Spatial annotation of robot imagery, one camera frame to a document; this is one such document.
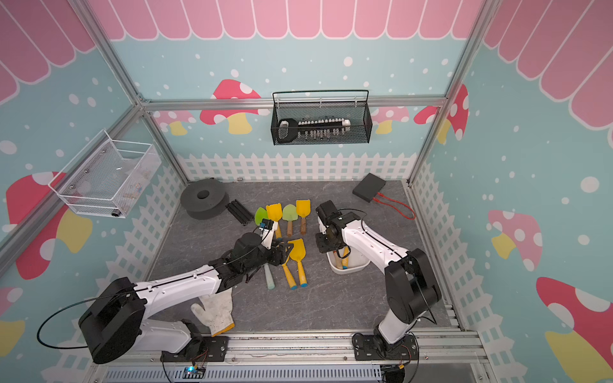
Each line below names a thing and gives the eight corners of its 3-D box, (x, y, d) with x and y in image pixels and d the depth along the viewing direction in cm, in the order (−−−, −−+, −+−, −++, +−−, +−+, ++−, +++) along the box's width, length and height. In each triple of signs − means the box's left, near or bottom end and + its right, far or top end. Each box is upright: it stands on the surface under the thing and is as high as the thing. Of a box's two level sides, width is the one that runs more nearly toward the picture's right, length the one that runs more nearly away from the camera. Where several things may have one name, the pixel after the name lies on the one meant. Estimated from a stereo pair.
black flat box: (351, 193, 119) (352, 190, 117) (368, 175, 127) (369, 172, 125) (369, 203, 115) (370, 200, 113) (385, 183, 123) (386, 180, 121)
